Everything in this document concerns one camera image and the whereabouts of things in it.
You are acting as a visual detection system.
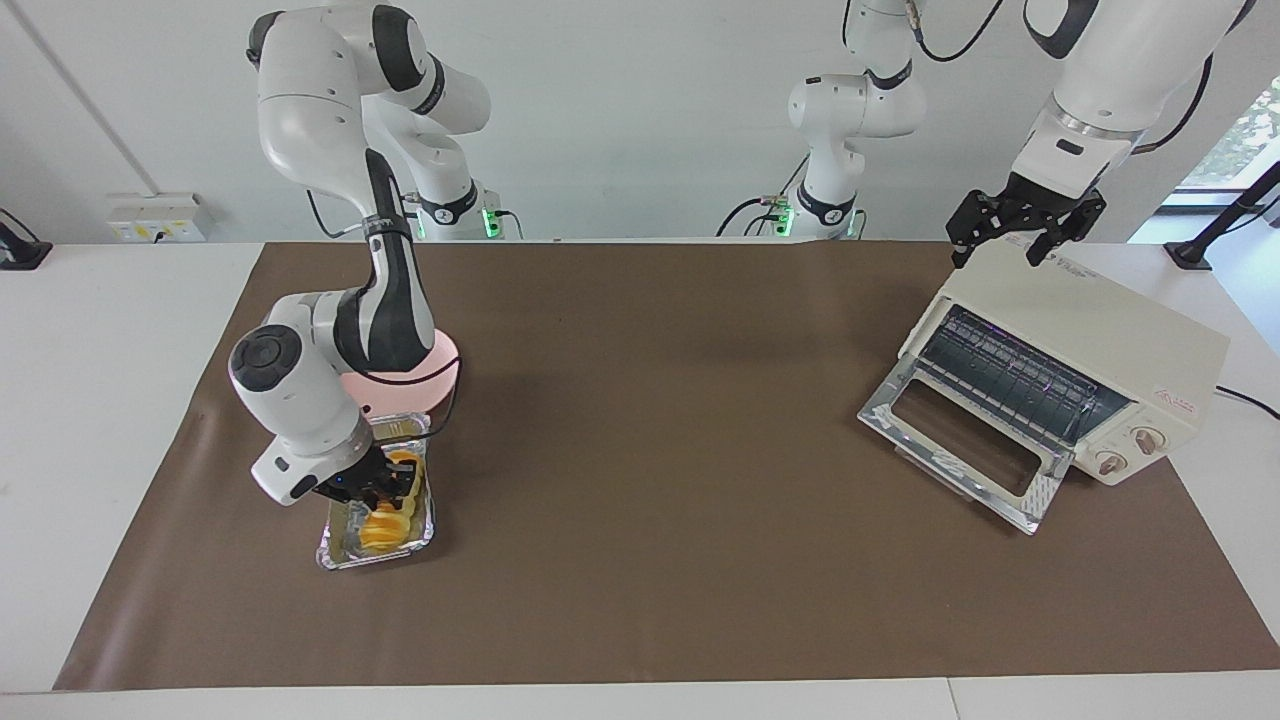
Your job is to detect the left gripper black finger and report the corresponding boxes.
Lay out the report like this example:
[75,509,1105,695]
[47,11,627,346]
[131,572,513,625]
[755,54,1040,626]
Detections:
[945,190,1016,269]
[1027,192,1108,269]

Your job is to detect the sliced yellow bread loaf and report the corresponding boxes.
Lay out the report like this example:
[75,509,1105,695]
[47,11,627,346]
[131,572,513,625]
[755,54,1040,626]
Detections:
[358,450,426,557]

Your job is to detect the aluminium foil tray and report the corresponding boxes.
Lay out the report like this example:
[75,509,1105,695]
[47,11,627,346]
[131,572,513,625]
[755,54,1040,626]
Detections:
[316,412,437,572]

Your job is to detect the white toaster oven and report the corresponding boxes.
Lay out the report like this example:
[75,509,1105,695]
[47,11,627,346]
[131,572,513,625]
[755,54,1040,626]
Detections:
[857,243,1231,536]

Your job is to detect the pink round plate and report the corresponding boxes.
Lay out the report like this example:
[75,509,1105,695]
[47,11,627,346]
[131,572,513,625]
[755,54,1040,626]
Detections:
[338,333,462,413]

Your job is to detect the window with green trees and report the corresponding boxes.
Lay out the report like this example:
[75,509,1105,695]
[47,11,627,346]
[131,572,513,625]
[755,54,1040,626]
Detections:
[1172,75,1280,206]

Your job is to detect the brown table mat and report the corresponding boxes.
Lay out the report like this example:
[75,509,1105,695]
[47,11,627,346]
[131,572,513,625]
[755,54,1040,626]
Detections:
[55,240,1280,691]

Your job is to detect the black camera stand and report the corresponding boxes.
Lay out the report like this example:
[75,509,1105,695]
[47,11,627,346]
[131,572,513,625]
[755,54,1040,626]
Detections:
[1165,160,1280,271]
[0,208,53,271]

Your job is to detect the dark oven wire rack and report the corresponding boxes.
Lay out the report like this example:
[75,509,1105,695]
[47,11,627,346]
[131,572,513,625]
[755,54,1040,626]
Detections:
[915,305,1133,448]

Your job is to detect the black left arm base cable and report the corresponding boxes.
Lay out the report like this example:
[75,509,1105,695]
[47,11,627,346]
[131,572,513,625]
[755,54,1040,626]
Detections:
[715,195,796,238]

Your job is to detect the black oven power cable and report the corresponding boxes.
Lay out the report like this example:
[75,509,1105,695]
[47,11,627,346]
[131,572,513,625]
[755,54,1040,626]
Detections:
[1213,385,1280,421]

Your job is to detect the glass oven door metal frame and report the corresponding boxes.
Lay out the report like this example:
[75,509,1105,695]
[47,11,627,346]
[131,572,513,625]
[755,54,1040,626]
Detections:
[857,355,1073,536]

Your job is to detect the white wall power outlet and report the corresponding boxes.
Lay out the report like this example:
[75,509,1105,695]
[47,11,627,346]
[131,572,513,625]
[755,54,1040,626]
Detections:
[107,193,214,244]

